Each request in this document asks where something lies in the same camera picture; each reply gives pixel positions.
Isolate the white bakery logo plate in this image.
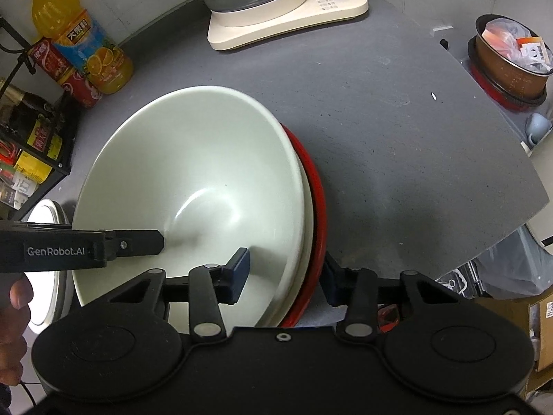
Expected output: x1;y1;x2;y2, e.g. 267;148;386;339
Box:
24;197;75;335

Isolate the brown pot with packets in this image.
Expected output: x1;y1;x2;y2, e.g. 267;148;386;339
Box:
469;13;552;107

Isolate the black metal shelf rack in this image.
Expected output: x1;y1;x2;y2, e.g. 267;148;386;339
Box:
1;17;83;221

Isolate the cardboard box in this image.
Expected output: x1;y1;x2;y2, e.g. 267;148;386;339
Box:
472;288;553;398

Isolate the orange juice bottle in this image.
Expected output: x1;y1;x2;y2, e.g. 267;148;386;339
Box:
31;0;134;95

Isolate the person's left hand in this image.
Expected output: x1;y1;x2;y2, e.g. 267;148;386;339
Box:
0;275;34;386

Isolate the pale green bowl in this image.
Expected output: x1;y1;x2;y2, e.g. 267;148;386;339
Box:
73;86;304;329
256;132;314;327

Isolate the white air fryer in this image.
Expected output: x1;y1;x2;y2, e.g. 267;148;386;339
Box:
526;136;552;254

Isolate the red cola can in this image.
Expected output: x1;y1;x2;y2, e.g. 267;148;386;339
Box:
27;38;72;82
57;67;103;109

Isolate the red cola can lower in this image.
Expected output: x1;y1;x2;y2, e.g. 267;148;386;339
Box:
57;67;103;109

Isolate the light blue cup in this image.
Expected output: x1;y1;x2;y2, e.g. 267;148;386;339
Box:
525;112;552;148

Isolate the red pot lid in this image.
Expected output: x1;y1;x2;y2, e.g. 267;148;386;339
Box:
470;63;532;112

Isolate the red and black bowl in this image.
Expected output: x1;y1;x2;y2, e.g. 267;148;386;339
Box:
279;126;328;328

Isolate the red cola can upper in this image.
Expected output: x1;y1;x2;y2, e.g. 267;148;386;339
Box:
27;38;72;82

